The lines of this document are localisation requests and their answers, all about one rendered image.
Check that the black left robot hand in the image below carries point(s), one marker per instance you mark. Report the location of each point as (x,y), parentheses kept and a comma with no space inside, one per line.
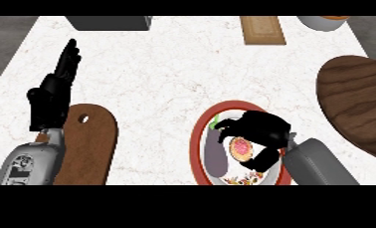
(50,99)

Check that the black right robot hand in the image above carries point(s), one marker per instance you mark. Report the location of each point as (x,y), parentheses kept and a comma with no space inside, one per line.
(265,130)

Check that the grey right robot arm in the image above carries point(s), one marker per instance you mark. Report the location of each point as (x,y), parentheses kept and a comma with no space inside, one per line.
(318,164)

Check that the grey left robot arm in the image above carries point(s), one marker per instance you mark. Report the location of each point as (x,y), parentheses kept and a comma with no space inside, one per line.
(30,162)

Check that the red rimmed white plate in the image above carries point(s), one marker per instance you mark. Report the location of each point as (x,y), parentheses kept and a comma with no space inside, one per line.
(199,145)

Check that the dark wooden bowl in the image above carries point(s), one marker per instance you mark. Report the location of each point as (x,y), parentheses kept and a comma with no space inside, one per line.
(350,102)

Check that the purple eggplant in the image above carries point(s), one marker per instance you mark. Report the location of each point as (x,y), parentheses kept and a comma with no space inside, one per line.
(216,154)

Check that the brown wooden cutting board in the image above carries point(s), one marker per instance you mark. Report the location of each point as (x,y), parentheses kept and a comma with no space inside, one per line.
(88,145)

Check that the dark grey appliance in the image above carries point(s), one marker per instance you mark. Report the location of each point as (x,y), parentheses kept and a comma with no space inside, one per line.
(110,23)

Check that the pale wooden board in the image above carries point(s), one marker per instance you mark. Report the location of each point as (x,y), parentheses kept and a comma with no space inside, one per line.
(263,30)

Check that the grey pot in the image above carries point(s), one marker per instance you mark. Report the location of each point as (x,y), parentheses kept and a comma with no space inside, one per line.
(324,23)

